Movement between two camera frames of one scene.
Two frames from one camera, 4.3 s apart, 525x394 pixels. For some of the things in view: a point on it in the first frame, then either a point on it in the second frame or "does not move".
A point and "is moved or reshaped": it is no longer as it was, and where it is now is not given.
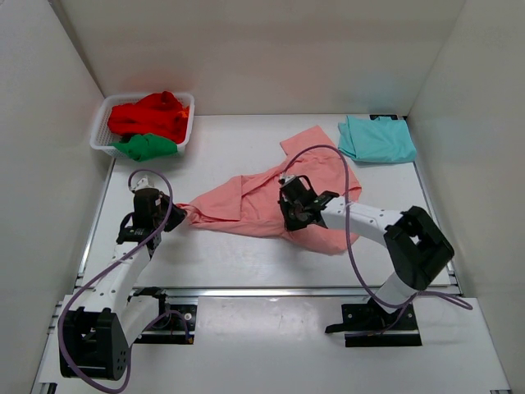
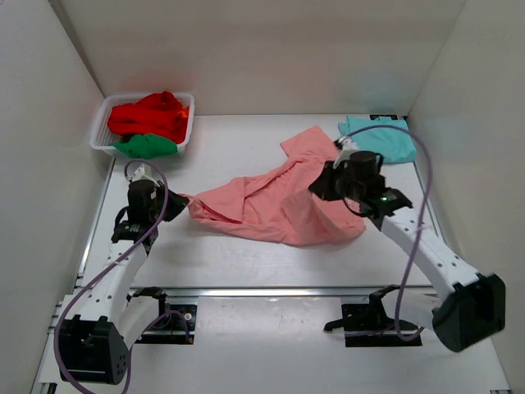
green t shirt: [144, 147] does not move
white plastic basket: [102, 139] does not move
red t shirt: [162, 114] does not move
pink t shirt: [252, 205] is moved or reshaped
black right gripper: [289, 224] -> [321, 186]
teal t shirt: [378, 139] does not move
